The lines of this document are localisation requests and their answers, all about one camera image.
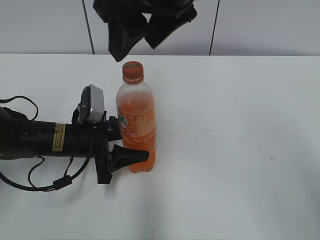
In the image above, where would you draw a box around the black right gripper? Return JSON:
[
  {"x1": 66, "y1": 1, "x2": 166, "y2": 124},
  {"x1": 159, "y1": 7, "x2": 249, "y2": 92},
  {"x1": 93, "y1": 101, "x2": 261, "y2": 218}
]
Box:
[{"x1": 93, "y1": 0, "x2": 197, "y2": 62}]

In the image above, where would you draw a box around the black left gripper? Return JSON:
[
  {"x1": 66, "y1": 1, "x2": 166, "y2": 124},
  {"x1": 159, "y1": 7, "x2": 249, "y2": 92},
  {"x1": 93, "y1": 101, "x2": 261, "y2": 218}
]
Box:
[{"x1": 65, "y1": 109, "x2": 150, "y2": 185}]

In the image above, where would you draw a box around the orange soda plastic bottle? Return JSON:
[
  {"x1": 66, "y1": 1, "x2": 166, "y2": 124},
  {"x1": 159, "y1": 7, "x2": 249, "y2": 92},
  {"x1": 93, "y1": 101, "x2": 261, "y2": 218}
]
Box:
[{"x1": 116, "y1": 76, "x2": 156, "y2": 173}]

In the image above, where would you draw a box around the orange bottle cap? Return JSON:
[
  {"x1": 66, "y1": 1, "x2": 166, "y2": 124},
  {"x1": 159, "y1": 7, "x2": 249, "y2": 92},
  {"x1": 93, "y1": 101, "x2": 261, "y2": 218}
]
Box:
[{"x1": 122, "y1": 61, "x2": 144, "y2": 81}]

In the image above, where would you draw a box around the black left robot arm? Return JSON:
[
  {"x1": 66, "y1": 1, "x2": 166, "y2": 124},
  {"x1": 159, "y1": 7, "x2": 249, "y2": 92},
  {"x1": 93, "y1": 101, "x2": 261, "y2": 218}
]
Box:
[{"x1": 0, "y1": 107, "x2": 128, "y2": 189}]

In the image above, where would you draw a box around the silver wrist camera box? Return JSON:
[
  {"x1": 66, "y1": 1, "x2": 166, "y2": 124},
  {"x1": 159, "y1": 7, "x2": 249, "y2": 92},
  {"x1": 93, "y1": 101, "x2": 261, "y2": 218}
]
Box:
[{"x1": 77, "y1": 84, "x2": 105, "y2": 124}]

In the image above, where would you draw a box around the black camera cable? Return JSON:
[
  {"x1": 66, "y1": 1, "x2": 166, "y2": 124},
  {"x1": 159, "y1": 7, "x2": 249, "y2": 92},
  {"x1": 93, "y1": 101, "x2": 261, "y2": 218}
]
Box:
[{"x1": 0, "y1": 95, "x2": 96, "y2": 192}]

